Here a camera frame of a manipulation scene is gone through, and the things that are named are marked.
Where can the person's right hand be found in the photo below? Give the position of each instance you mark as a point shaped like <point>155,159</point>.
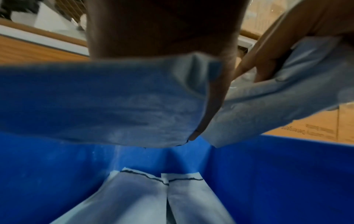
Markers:
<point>304,19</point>

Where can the person's left hand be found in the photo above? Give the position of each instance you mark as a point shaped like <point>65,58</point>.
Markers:
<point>166,26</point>

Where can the solid blue plastic crate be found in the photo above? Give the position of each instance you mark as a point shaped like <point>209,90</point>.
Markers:
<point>276,186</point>

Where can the white packets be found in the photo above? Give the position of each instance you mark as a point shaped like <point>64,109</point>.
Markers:
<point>138,201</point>

